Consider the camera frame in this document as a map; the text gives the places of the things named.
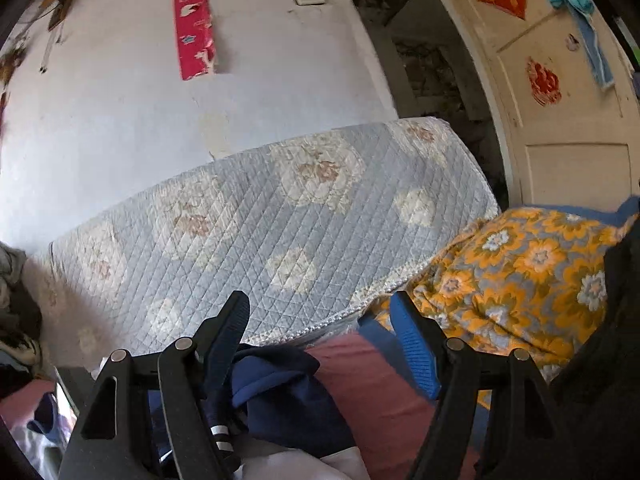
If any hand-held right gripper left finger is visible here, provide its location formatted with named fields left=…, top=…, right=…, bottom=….
left=57, top=290, right=251, bottom=480

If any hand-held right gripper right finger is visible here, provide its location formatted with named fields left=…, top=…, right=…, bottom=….
left=389, top=291, right=576, bottom=480

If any white and navy varsity jacket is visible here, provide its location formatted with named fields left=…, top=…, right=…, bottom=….
left=145, top=344, right=371, bottom=480

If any pile of clothes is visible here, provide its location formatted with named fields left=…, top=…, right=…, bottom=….
left=0, top=242, right=43, bottom=386

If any pink blanket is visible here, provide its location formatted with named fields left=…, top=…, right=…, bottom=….
left=0, top=332, right=481, bottom=480

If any grey floral quilted cover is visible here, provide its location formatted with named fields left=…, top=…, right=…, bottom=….
left=22, top=116, right=501, bottom=361

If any orange floral quilt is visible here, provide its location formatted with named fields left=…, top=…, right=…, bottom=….
left=370, top=207, right=640, bottom=386

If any dark cloth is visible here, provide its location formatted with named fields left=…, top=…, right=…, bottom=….
left=550, top=205, right=640, bottom=480

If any red paper cutting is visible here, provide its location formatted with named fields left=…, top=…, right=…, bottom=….
left=525, top=56, right=562, bottom=107

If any light blue towel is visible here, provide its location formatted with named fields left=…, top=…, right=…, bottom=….
left=544, top=0, right=615, bottom=90

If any red wall banner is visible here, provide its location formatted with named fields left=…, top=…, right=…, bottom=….
left=167, top=0, right=219, bottom=81

